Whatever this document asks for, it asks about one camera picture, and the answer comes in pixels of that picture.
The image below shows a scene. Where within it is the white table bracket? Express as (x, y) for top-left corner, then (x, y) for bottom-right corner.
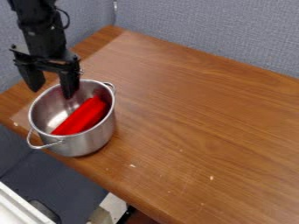
(85, 192), (132, 224)

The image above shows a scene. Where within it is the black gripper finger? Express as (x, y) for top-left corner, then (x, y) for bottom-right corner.
(16, 64), (45, 92)
(59, 71), (80, 99)

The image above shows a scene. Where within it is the metal pot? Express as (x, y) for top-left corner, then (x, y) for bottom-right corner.
(27, 79), (116, 157)

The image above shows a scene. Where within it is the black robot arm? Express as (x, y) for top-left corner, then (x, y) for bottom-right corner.
(7, 0), (80, 99)

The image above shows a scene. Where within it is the white equipment box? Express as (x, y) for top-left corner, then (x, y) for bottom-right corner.
(0, 181), (59, 224)

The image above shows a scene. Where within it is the red block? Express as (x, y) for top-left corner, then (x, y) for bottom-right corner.
(51, 95), (107, 136)

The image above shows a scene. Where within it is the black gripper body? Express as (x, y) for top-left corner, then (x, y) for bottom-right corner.
(11, 21), (80, 77)

